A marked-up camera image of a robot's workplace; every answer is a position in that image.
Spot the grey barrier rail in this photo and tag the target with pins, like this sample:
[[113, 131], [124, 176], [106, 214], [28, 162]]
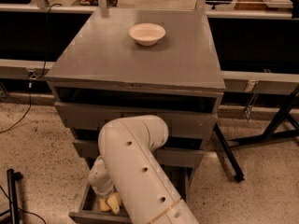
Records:
[[252, 46]]

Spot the grey top drawer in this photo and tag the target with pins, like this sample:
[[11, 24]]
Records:
[[184, 124]]

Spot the grey bottom drawer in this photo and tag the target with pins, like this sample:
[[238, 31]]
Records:
[[89, 212]]

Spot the grey drawer cabinet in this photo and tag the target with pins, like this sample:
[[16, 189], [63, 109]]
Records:
[[104, 66]]

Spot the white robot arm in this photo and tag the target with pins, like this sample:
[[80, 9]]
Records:
[[147, 194]]

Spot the yellow sponge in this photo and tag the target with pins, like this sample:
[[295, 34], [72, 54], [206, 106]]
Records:
[[104, 207]]

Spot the white bowl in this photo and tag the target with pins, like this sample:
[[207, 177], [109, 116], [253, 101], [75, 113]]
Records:
[[146, 34]]

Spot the black metal stand right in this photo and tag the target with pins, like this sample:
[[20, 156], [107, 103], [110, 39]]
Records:
[[269, 134]]

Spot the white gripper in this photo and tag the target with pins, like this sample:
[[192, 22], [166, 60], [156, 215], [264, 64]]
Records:
[[103, 188]]

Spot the black stand left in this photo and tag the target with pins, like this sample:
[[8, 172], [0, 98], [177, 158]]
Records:
[[10, 212]]

